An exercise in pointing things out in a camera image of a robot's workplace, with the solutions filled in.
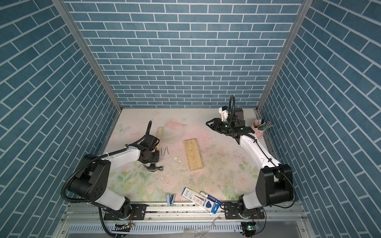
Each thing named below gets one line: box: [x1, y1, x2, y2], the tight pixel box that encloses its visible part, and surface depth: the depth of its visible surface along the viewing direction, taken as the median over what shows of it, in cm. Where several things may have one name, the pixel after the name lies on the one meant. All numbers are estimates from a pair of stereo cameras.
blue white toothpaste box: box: [181, 186, 220, 215], surface depth 78 cm
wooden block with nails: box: [184, 138, 203, 172], surface depth 93 cm
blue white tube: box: [199, 190, 224, 206], surface depth 79 cm
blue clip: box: [166, 193, 177, 207], surface depth 78 cm
